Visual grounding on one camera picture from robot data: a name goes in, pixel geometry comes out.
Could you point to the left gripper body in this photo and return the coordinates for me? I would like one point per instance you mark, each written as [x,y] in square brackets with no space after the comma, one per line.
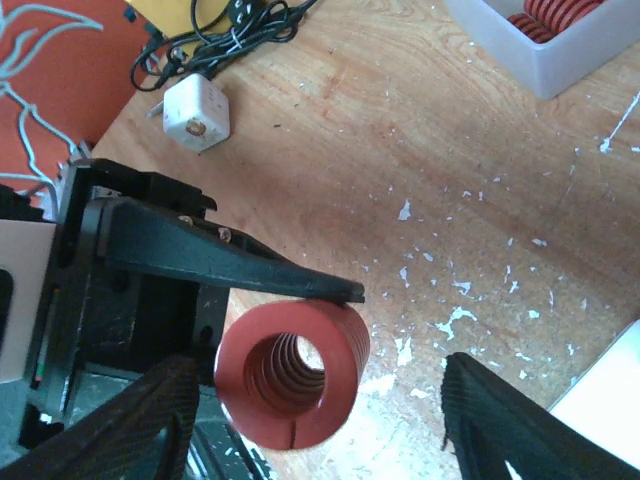
[89,313]

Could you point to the white peg base plate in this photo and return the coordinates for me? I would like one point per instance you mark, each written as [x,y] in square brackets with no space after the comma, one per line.
[603,404]

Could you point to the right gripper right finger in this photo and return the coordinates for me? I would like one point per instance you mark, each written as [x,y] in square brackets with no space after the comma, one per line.
[494,428]

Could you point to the yellow box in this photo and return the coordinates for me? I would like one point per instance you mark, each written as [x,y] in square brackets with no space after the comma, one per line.
[173,17]

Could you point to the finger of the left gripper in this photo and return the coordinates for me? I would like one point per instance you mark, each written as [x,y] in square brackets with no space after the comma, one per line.
[142,238]

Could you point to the white power adapter cube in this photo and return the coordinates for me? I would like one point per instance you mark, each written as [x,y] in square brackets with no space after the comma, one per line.
[196,113]

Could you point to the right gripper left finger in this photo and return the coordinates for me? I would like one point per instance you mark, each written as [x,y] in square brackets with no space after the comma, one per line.
[144,432]

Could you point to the translucent spring bin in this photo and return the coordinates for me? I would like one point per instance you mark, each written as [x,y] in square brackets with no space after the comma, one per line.
[549,45]

